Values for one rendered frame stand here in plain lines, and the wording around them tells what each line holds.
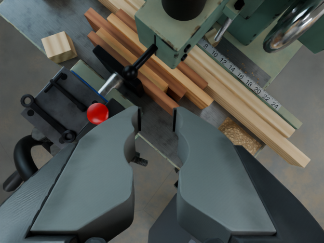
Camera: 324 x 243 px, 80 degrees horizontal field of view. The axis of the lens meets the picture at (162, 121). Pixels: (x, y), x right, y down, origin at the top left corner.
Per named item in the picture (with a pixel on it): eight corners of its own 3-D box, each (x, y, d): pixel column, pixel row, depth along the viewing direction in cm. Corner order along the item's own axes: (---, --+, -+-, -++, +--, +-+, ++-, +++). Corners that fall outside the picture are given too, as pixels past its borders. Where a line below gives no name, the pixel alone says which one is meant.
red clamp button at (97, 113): (84, 114, 28) (81, 114, 26) (98, 99, 28) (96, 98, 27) (100, 128, 27) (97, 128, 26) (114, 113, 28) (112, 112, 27)
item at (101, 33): (104, 49, 40) (94, 33, 33) (110, 44, 40) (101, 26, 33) (161, 99, 40) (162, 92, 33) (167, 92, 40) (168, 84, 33)
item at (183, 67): (119, 30, 40) (114, 15, 35) (125, 23, 40) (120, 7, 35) (196, 96, 40) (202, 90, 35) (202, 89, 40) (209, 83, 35)
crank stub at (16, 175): (14, 195, 38) (12, 186, 39) (34, 171, 38) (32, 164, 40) (0, 193, 36) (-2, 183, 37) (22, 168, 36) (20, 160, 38)
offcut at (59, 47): (78, 56, 39) (71, 49, 36) (56, 64, 39) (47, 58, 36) (71, 38, 40) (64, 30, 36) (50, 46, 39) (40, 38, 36)
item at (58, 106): (33, 115, 33) (9, 113, 27) (78, 67, 33) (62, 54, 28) (92, 167, 33) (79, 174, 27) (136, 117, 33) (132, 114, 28)
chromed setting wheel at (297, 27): (246, 56, 34) (296, 14, 22) (289, 6, 35) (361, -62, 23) (259, 67, 34) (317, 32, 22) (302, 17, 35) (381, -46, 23)
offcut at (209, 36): (210, 35, 51) (215, 27, 47) (216, 46, 51) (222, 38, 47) (200, 42, 51) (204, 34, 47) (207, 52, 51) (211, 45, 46)
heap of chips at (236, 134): (183, 169, 39) (186, 173, 35) (227, 116, 40) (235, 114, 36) (217, 198, 39) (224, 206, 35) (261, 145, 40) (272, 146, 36)
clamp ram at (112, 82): (86, 91, 39) (64, 79, 30) (111, 63, 39) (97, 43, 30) (120, 121, 39) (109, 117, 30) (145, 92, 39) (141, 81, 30)
